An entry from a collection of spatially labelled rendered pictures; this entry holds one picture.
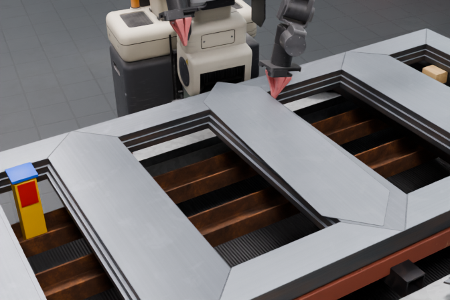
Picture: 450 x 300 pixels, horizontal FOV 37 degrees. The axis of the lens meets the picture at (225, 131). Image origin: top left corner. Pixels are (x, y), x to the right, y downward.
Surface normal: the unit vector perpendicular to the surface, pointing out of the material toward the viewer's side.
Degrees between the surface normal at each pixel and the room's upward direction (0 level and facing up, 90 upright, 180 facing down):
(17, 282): 0
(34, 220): 90
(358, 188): 0
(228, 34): 98
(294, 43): 83
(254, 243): 0
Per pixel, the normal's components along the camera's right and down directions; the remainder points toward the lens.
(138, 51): 0.38, 0.47
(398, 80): -0.03, -0.85
